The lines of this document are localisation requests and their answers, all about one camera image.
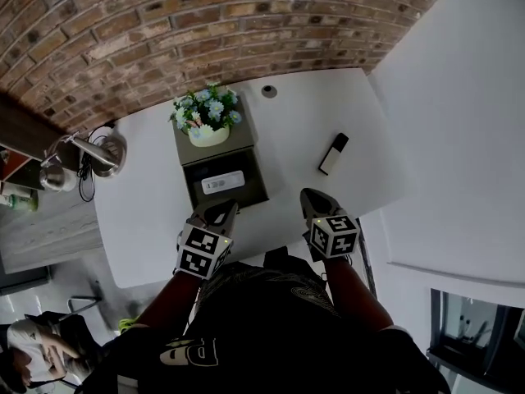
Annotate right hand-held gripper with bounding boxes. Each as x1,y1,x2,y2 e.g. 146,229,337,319
299,187,362,260

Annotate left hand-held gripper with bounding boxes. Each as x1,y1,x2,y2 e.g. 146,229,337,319
175,198,240,281

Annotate white remote control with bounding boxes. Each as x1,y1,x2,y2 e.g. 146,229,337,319
201,170,246,195

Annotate grey desk organizer tray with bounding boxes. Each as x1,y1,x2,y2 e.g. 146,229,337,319
171,92,271,212

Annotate person's right forearm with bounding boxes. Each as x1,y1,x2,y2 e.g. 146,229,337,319
326,259,395,332

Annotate person's left forearm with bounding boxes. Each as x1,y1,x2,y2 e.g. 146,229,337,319
133,271,202,330

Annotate white desk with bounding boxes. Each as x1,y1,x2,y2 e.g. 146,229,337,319
93,67,411,290

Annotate blue flowers in white pot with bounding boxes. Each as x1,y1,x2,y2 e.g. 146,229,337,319
170,82,243,148

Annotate person's black patterned shirt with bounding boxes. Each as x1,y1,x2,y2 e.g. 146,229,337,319
75,248,452,394

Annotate silver desk lamp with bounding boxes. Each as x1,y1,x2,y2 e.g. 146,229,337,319
39,131,128,192

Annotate black office chair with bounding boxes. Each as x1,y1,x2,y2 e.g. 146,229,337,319
24,295,103,385

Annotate grey wood-grain desk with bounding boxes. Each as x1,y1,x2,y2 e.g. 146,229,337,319
0,182,103,274

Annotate white jug with green label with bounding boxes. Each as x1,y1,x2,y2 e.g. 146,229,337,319
0,182,40,213

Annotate grey shelf hutch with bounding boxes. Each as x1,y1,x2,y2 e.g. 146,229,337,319
0,94,79,188

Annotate black hanging cable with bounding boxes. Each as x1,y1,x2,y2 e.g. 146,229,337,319
356,218,378,299

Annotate black lamp cable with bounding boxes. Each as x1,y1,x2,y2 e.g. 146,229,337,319
77,123,118,203

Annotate dark window frame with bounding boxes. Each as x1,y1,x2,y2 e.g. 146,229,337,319
426,287,525,394

